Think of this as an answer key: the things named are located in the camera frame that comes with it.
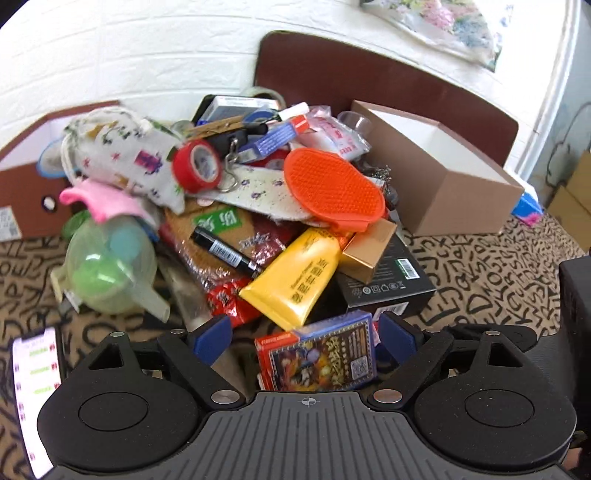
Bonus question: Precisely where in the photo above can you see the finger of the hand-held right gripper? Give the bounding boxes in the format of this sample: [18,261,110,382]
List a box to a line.
[450,323,539,354]

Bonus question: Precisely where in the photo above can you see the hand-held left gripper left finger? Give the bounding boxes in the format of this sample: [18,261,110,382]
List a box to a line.
[69,315,247,411]

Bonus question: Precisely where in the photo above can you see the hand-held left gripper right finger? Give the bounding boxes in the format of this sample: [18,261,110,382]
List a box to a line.
[369,311,539,411]

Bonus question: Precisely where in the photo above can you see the playing card box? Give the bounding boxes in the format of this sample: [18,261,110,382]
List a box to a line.
[255,310,378,391]

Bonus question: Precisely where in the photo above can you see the orange silicone brush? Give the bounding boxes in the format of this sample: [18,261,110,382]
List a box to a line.
[283,148,387,232]

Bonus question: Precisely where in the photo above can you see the red snack packet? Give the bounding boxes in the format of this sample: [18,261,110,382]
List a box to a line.
[203,276,265,329]

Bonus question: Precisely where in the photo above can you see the black product box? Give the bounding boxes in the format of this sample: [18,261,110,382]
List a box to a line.
[335,219,437,322]

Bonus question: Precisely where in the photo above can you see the letter print cloth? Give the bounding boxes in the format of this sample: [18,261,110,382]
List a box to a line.
[0,203,591,480]

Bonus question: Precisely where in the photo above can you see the gold box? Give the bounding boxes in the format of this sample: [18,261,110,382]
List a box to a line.
[341,217,399,285]

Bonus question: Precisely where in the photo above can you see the black marker pen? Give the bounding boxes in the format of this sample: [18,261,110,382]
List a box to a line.
[191,226,265,278]

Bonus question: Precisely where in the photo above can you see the brown packet with green label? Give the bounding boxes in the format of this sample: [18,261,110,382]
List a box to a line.
[164,203,297,288]

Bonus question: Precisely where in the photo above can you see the yellow tube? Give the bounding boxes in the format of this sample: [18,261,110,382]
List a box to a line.
[239,226,348,331]

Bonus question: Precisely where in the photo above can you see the stacked cardboard boxes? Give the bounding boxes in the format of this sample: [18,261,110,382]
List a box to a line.
[547,150,591,254]

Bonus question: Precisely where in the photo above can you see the green transparent plastic jug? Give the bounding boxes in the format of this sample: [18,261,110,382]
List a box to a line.
[64,217,171,324]

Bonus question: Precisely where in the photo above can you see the blue packet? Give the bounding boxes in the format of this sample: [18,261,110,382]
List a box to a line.
[510,191,546,228]

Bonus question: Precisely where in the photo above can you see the steel wool scourer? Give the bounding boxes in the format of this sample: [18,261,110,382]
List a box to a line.
[364,165,400,209]

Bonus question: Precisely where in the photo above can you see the floral shoe insole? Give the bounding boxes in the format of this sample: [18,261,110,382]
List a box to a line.
[194,165,325,227]

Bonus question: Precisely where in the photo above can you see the open brown cardboard box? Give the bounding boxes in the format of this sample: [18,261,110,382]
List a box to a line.
[350,99,525,237]

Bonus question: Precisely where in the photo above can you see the red tape roll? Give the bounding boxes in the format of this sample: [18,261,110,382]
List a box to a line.
[172,138,225,195]

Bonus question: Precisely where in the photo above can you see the pink plastic piece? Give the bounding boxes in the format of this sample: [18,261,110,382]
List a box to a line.
[59,180,158,228]

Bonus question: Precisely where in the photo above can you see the smartphone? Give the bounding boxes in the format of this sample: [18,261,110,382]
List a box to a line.
[11,325,64,479]

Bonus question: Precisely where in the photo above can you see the clear bag with red print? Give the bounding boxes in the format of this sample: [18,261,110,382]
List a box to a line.
[300,105,373,162]

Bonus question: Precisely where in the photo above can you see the wooden clothespin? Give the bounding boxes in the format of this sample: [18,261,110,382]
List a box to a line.
[184,115,246,140]

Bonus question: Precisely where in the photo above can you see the blue and red toothpaste box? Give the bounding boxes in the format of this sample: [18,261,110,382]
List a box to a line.
[240,115,311,160]

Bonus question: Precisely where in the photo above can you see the clear plastic cup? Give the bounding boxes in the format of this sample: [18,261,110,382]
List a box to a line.
[337,111,376,136]

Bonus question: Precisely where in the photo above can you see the black and white box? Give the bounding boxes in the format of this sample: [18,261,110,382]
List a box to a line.
[191,95,279,126]

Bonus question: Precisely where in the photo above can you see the brown box with round hole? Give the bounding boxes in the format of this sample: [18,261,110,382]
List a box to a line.
[0,100,122,241]

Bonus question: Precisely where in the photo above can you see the white glue stick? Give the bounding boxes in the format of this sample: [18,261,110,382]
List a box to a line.
[276,102,311,121]

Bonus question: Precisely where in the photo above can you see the clear tape roll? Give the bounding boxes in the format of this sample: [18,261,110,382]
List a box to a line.
[240,85,285,110]

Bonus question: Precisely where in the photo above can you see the dark brown chair back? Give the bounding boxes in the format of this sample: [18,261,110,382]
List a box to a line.
[253,30,520,168]

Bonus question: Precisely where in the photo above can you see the black carabiner keychain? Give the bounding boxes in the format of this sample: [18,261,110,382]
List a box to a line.
[203,122,269,193]

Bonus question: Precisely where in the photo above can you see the floral drawstring bag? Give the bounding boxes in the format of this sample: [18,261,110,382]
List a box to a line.
[61,106,186,214]

